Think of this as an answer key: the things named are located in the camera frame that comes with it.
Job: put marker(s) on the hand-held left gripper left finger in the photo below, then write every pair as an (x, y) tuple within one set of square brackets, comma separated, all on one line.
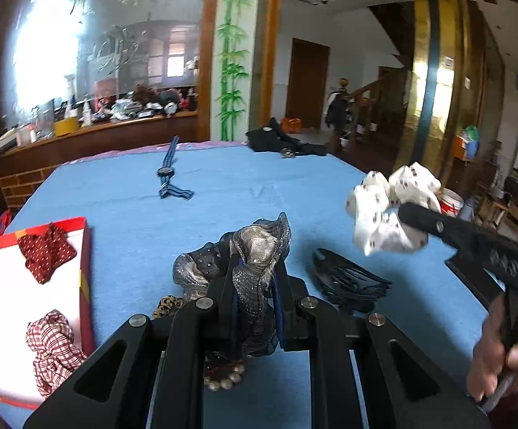
[(187, 335)]

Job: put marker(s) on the white plastic bottle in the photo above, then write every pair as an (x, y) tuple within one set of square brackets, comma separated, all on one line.
[(87, 116)]

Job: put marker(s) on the green plastic bag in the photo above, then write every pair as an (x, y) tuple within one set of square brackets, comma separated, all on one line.
[(469, 139)]

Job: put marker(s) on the bamboo wall painting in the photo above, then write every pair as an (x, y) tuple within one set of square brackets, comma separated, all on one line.
[(232, 53)]

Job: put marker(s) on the black claw hair clip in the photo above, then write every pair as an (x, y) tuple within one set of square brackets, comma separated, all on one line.
[(344, 281)]

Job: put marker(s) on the red dotted scrunchie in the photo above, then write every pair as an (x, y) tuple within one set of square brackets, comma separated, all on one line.
[(44, 250)]

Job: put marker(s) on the red plaid scrunchie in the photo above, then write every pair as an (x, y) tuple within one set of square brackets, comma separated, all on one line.
[(49, 344)]

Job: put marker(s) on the white printed scrunchie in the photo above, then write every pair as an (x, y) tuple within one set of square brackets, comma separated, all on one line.
[(375, 232)]

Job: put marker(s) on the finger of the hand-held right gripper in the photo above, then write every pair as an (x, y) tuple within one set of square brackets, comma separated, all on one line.
[(429, 221)]

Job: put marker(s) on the small metal ornament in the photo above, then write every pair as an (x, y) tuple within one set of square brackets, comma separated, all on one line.
[(288, 154)]

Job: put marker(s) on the orange box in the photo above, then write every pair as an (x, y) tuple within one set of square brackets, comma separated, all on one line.
[(291, 124)]

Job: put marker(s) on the clear plastic container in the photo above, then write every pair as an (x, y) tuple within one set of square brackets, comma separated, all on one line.
[(43, 123)]

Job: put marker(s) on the etched glass partition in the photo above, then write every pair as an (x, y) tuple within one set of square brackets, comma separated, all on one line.
[(107, 31)]

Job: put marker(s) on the wooden stair railing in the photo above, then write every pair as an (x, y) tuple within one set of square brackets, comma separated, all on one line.
[(375, 98)]

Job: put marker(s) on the golden pillar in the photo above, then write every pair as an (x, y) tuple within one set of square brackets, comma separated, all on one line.
[(447, 76)]

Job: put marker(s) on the blue tablecloth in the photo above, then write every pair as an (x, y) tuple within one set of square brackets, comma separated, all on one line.
[(241, 187)]

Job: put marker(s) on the grey organza scrunchie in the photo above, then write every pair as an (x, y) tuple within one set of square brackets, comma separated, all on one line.
[(254, 250)]

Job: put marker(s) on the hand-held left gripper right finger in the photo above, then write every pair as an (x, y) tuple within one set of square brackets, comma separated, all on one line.
[(312, 321)]

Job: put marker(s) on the white and red bucket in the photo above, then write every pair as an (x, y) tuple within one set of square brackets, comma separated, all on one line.
[(450, 203)]

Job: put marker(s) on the person's right hand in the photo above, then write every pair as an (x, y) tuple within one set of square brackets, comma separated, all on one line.
[(487, 357)]

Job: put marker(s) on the pile of clutter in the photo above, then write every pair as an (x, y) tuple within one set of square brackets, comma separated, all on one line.
[(147, 102)]

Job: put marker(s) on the dark hanging jacket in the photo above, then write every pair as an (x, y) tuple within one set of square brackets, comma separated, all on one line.
[(337, 109)]

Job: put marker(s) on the black cloth bag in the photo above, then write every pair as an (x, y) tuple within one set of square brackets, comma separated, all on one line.
[(263, 140)]

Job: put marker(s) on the brown wooden door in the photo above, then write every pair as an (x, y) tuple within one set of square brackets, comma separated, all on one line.
[(307, 85)]

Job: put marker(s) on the wooden counter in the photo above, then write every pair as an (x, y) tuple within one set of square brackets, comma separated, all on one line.
[(107, 143)]

